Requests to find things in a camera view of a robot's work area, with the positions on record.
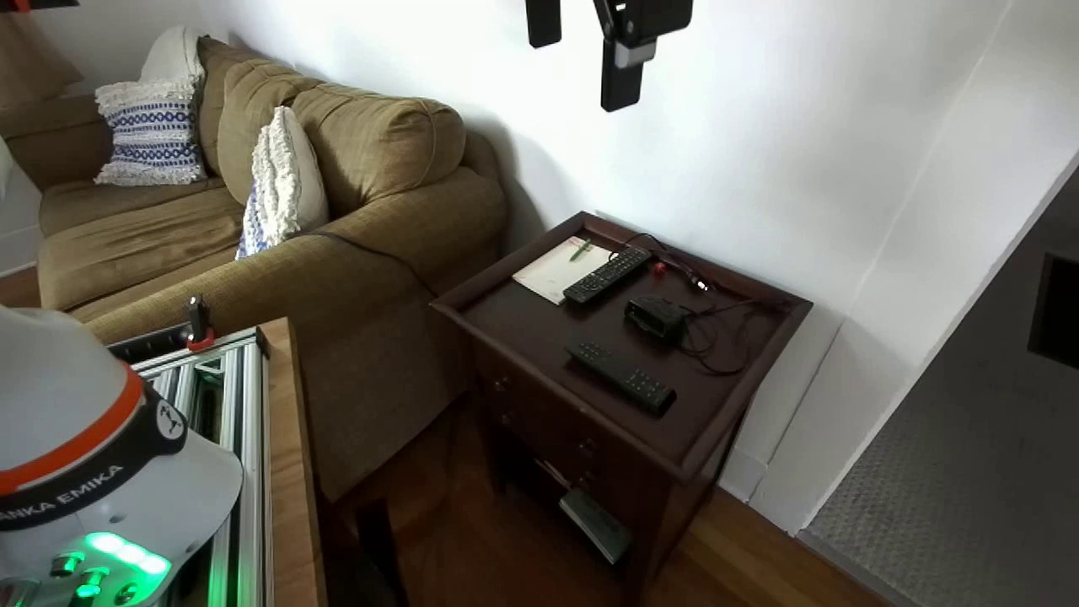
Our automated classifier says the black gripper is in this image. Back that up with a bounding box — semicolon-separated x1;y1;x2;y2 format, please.
524;0;699;114

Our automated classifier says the dark wooden nightstand drawer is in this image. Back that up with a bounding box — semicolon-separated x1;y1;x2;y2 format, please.
475;344;660;483

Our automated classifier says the white paper notepad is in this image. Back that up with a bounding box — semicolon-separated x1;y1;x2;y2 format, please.
510;232;621;308

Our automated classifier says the small black box device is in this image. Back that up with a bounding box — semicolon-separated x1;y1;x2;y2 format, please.
624;295;693;348

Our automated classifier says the olive brown fabric sofa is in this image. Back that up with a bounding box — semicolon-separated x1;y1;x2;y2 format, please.
0;15;510;506

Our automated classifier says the white knit pillow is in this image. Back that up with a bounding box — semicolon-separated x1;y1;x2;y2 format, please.
234;104;332;263

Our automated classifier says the dark wooden nightstand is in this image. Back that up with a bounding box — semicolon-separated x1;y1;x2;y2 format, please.
427;211;815;607

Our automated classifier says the plain white cushion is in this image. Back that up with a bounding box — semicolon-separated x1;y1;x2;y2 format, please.
140;23;231;87

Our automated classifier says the blue striped white pillow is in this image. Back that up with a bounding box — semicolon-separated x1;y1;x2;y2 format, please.
93;76;214;189

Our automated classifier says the red black clamp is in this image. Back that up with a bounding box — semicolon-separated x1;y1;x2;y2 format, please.
181;295;221;353

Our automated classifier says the grey flat box device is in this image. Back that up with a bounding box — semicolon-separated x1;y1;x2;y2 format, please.
556;485;635;567

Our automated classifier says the red tipped cable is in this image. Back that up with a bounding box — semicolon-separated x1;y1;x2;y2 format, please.
644;253;714;298

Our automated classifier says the thin black cable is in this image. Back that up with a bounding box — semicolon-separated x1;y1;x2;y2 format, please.
671;298;783;379

